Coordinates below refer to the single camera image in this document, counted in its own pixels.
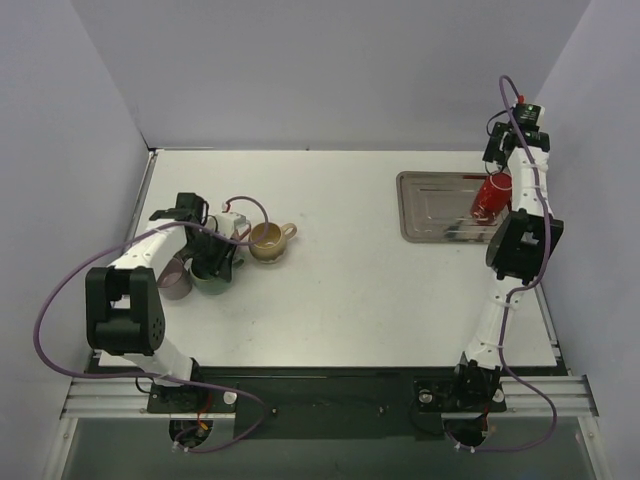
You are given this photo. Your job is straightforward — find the lilac mug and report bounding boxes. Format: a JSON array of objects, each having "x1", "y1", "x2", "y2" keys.
[{"x1": 157, "y1": 258, "x2": 192, "y2": 301}]

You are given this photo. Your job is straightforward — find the teal mug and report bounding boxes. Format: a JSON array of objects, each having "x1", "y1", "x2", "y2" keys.
[{"x1": 189, "y1": 255, "x2": 245, "y2": 295}]

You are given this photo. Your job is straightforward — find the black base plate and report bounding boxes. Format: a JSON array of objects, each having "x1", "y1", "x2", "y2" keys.
[{"x1": 147, "y1": 367, "x2": 506, "y2": 447}]

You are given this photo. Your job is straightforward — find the metal tray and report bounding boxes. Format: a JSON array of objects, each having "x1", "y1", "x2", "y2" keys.
[{"x1": 396, "y1": 171, "x2": 509, "y2": 244}]

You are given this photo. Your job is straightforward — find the red mug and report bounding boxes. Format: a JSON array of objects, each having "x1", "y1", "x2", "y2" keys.
[{"x1": 470, "y1": 172, "x2": 512, "y2": 224}]

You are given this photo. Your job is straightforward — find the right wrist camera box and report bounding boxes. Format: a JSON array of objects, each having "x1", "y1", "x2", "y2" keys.
[{"x1": 513, "y1": 103, "x2": 545, "y2": 129}]

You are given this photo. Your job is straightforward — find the beige round mug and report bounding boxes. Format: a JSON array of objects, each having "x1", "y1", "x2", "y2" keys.
[{"x1": 249, "y1": 222, "x2": 298, "y2": 264}]

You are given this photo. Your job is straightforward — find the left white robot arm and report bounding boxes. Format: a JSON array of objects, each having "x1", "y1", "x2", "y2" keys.
[{"x1": 85, "y1": 193, "x2": 250, "y2": 412}]

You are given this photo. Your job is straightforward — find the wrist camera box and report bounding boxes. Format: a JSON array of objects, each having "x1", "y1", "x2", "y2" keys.
[
  {"x1": 513, "y1": 103, "x2": 545, "y2": 129},
  {"x1": 214, "y1": 212, "x2": 251, "y2": 239}
]

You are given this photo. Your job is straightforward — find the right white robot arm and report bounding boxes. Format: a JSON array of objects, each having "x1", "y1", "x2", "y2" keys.
[{"x1": 446, "y1": 99, "x2": 564, "y2": 409}]

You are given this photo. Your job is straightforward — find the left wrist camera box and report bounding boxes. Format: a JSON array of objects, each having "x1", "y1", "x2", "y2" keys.
[{"x1": 214, "y1": 212, "x2": 251, "y2": 239}]

